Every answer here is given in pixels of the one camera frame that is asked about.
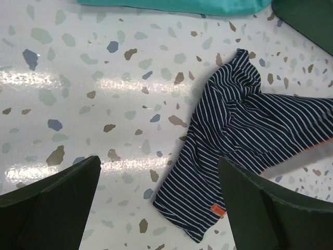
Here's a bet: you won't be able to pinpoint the teal folded shorts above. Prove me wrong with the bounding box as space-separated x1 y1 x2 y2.
78 0 272 16

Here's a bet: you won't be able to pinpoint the navy white striped underwear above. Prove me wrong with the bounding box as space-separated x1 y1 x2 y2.
153 49 332 243

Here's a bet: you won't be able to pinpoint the green divided organizer box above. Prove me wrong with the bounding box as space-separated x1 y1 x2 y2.
271 0 332 55

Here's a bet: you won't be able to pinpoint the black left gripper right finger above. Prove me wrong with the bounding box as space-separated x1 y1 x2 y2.
218 158 332 250

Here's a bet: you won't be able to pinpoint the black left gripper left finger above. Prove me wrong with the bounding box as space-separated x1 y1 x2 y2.
1 156 101 250

